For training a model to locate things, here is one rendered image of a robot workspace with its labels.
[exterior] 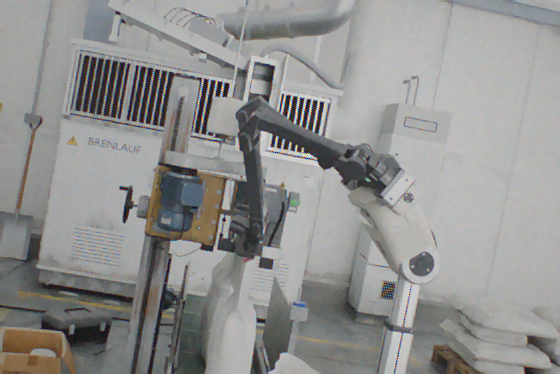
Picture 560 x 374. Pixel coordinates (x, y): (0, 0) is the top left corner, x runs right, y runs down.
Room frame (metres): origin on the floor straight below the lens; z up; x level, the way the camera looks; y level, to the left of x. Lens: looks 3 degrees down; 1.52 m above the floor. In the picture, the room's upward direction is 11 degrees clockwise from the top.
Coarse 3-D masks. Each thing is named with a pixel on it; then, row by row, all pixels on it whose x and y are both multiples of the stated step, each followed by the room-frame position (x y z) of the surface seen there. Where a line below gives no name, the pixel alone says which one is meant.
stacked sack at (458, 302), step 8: (448, 296) 5.85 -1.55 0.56; (456, 296) 5.72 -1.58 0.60; (464, 296) 5.71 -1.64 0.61; (472, 296) 5.79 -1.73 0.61; (448, 304) 5.80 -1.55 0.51; (456, 304) 5.59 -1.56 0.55; (464, 304) 5.51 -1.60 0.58; (488, 304) 5.54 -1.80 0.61; (496, 304) 5.58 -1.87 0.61; (504, 304) 5.59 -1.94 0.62; (512, 304) 5.71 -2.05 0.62
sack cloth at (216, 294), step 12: (228, 252) 3.76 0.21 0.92; (228, 264) 3.49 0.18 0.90; (216, 276) 3.56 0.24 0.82; (228, 276) 3.44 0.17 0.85; (216, 288) 3.47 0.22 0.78; (228, 288) 3.46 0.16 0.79; (216, 300) 3.47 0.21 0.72; (204, 312) 3.54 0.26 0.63; (216, 312) 3.47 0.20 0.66; (204, 324) 3.51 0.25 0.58; (204, 336) 3.49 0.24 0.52; (204, 348) 3.47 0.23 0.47; (204, 360) 3.48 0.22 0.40
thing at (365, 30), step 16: (368, 0) 6.34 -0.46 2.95; (384, 0) 6.36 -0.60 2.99; (352, 16) 6.44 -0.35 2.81; (368, 16) 6.33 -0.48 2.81; (384, 16) 6.39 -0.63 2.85; (352, 32) 6.39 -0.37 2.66; (368, 32) 6.33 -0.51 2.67; (368, 48) 6.33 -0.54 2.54; (368, 64) 6.34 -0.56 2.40; (352, 80) 6.34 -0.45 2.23; (368, 80) 6.36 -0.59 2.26
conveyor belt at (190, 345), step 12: (192, 300) 4.80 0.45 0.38; (204, 300) 4.88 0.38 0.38; (192, 312) 4.48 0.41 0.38; (192, 324) 4.19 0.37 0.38; (192, 336) 3.94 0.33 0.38; (180, 348) 3.67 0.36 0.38; (192, 348) 3.72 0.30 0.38; (180, 360) 3.48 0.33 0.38; (192, 360) 3.51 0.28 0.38; (180, 372) 3.30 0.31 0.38; (192, 372) 3.33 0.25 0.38; (204, 372) 3.37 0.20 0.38; (252, 372) 3.51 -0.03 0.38
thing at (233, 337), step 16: (240, 256) 3.22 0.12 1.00; (240, 272) 3.14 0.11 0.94; (240, 288) 2.77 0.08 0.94; (224, 304) 2.98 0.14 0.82; (240, 304) 2.85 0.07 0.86; (224, 320) 2.80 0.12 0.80; (240, 320) 2.78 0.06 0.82; (224, 336) 2.74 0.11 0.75; (240, 336) 2.75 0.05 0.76; (208, 352) 2.91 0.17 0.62; (224, 352) 2.74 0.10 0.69; (240, 352) 2.75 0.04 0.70; (208, 368) 2.79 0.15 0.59; (224, 368) 2.74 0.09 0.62; (240, 368) 2.75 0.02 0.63
